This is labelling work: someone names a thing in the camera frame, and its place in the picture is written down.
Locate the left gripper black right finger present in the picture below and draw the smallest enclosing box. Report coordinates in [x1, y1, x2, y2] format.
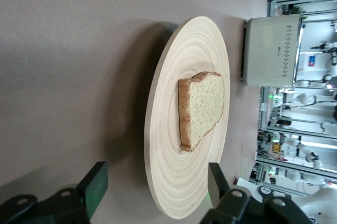
[205, 162, 314, 224]

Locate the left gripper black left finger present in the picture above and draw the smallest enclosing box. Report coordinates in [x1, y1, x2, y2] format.
[0, 161, 109, 224]

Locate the round pale wooden plate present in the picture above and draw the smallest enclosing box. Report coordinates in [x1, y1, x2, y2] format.
[144, 15, 231, 220]

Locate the slice of brown-crust toast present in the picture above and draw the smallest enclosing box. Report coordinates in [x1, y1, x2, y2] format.
[177, 71, 225, 153]

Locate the cream and chrome toaster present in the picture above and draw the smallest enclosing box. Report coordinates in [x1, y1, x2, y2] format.
[241, 14, 303, 88]

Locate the background aluminium frame structure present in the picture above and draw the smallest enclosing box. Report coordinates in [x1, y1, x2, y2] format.
[256, 0, 337, 190]

